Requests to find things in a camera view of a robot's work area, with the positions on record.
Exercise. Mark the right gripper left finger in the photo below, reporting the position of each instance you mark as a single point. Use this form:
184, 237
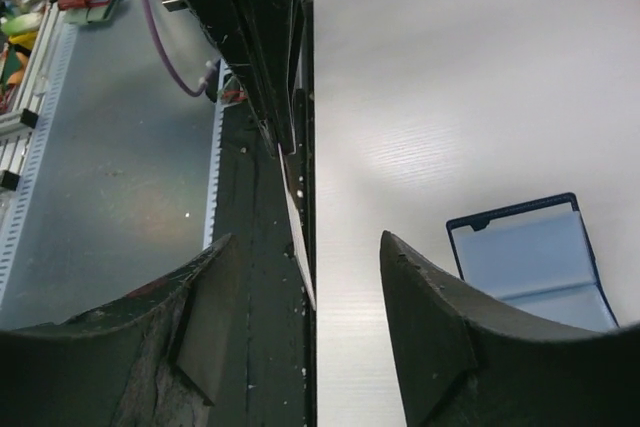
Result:
154, 357

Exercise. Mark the gold credit card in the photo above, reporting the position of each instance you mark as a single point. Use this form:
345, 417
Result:
299, 246

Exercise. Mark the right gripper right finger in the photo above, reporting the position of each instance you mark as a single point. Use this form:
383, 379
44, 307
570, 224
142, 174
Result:
463, 358

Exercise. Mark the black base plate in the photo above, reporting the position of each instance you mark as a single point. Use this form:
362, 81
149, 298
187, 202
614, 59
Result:
269, 374

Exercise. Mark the green card holder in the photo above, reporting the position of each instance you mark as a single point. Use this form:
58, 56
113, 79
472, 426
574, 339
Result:
86, 16

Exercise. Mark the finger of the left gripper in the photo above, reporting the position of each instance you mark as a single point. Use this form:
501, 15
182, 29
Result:
261, 41

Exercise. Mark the white slotted cable duct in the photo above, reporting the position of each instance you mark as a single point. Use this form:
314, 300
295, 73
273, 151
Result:
214, 168

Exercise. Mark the aluminium frame rail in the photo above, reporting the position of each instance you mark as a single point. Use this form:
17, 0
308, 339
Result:
25, 129

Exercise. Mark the blue leather card holder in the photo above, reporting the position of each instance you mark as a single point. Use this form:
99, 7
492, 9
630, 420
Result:
535, 256

